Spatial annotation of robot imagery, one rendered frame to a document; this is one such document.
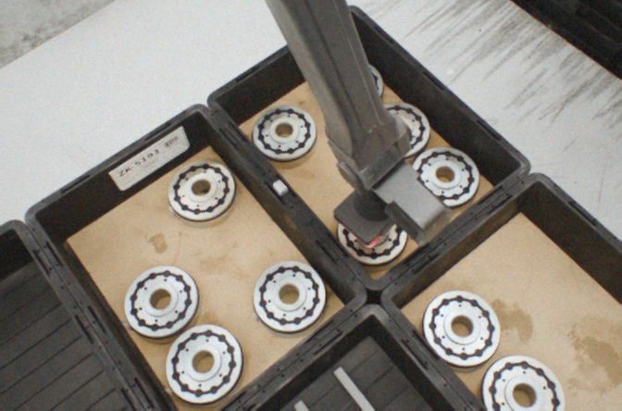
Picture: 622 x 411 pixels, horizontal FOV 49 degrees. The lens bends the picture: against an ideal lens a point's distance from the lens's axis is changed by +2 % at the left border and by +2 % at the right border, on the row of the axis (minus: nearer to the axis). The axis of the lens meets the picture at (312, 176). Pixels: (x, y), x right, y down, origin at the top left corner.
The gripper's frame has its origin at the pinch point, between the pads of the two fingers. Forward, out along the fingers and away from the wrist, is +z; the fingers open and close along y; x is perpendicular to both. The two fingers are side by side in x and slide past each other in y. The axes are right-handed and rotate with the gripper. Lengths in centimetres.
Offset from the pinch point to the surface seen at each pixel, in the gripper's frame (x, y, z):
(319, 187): 11.8, 0.9, 4.2
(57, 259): 26.8, -34.1, -4.6
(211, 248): 16.5, -17.7, 4.1
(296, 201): 8.9, -6.2, -5.8
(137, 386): 5.4, -36.9, -6.1
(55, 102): 66, -16, 17
